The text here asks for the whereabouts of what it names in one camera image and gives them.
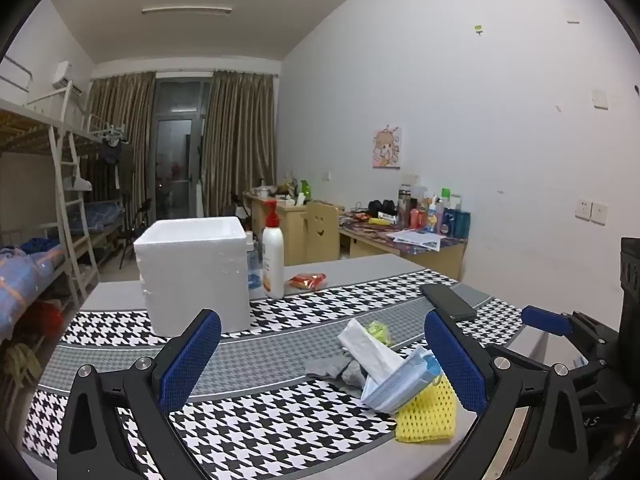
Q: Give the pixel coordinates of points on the glass balcony door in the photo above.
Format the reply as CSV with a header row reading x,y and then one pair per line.
x,y
175,150

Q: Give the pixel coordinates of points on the red snack packet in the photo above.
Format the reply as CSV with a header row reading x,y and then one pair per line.
x,y
307,281

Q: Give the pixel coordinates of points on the black smartphone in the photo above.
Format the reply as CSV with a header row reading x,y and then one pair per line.
x,y
447,301

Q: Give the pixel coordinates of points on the green and pink packet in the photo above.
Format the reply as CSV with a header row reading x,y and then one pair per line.
x,y
378,332

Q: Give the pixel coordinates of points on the wooden desk with drawers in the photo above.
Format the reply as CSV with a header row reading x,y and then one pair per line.
x,y
287,235

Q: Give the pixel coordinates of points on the cartoon wall poster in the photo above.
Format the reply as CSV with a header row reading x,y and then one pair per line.
x,y
388,147

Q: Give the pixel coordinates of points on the yellow tube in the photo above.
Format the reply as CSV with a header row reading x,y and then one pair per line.
x,y
379,221

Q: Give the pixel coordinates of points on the white wall box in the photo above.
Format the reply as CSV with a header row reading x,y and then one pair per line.
x,y
600,98

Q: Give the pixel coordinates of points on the pile of desk clutter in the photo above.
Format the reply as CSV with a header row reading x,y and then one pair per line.
x,y
277,190

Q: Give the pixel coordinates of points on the dark blue garment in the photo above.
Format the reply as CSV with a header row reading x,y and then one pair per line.
x,y
40,246

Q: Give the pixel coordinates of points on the brown curtain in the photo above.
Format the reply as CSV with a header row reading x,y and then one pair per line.
x,y
122,110
240,135

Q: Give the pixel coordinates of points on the white wall socket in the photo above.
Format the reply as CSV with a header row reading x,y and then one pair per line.
x,y
411,178

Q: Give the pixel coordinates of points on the black headphones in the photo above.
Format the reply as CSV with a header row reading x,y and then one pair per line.
x,y
382,207

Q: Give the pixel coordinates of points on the hanging dark clothes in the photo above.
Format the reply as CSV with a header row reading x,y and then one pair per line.
x,y
112,150

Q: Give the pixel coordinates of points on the black folding chair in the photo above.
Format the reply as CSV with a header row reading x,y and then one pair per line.
x,y
240,207
137,220

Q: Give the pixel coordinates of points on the houndstooth table mat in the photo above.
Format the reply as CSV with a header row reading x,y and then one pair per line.
x,y
250,420

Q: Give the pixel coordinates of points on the group of toiletry bottles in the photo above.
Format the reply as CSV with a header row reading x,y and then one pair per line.
x,y
440,217

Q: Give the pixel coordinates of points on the blue plaid quilt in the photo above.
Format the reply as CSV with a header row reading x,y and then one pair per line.
x,y
25,285

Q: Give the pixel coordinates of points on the red bag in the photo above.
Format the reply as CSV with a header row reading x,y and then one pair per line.
x,y
47,316

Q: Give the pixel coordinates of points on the wooden smiley chair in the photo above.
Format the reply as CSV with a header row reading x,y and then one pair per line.
x,y
321,232

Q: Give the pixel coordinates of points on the wooden desk with patterned cloth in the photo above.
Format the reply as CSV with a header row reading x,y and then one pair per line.
x,y
450,257

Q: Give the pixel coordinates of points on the white metal bunk bed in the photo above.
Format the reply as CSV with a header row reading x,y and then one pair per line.
x,y
57,170
102,220

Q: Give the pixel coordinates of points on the beige crumpled cloth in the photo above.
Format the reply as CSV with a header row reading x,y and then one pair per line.
x,y
21,365

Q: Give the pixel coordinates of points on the yellow mesh cloth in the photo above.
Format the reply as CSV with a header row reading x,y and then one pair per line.
x,y
425,420

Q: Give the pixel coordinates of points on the blue face mask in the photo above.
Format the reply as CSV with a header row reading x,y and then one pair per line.
x,y
395,390

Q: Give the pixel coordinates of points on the green bottle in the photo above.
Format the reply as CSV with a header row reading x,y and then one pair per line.
x,y
305,189

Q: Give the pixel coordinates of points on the grey sock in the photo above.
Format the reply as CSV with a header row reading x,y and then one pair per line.
x,y
330,365

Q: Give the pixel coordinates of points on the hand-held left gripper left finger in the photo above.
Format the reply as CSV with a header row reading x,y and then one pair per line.
x,y
190,360

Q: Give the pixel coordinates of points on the blue spray bottle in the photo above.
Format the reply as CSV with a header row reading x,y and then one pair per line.
x,y
254,266

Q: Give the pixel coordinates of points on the white lotion pump bottle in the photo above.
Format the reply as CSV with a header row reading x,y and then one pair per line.
x,y
273,265

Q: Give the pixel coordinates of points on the white tissue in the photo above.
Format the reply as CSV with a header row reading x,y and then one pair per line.
x,y
370,350

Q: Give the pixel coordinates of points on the ceiling tube light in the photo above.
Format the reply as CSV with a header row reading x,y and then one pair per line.
x,y
186,10

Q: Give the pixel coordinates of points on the white printed papers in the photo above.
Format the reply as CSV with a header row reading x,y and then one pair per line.
x,y
417,241

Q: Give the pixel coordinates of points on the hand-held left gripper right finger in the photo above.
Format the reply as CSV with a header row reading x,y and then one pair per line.
x,y
455,360

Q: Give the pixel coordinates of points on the double wall switch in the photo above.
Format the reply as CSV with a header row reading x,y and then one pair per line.
x,y
591,210

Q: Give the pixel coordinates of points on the white foam box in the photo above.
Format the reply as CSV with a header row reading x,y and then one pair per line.
x,y
195,280

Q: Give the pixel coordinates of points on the white air conditioner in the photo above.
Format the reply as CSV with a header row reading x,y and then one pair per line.
x,y
65,77

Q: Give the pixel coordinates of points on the blue checked bedding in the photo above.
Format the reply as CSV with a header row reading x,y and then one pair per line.
x,y
97,215

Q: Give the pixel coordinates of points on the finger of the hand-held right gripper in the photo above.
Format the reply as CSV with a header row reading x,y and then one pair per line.
x,y
545,320
600,372

